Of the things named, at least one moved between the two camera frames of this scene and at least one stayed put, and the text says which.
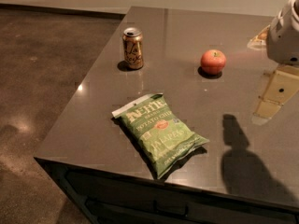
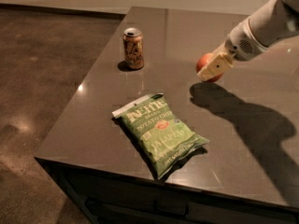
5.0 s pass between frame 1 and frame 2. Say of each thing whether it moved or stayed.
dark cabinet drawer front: stayed
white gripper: moved
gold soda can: stayed
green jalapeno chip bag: stayed
